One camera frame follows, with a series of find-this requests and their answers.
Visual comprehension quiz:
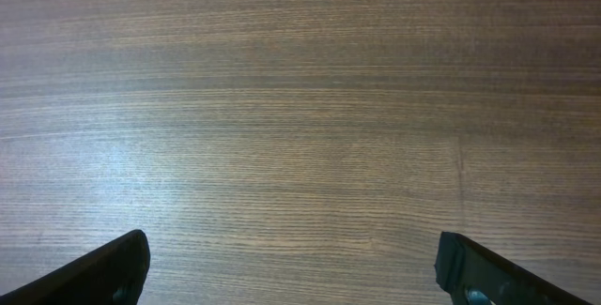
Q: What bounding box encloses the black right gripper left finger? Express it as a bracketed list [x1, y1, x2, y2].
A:
[1, 229, 150, 305]

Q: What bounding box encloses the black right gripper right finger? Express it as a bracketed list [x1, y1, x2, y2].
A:
[435, 232, 591, 305]

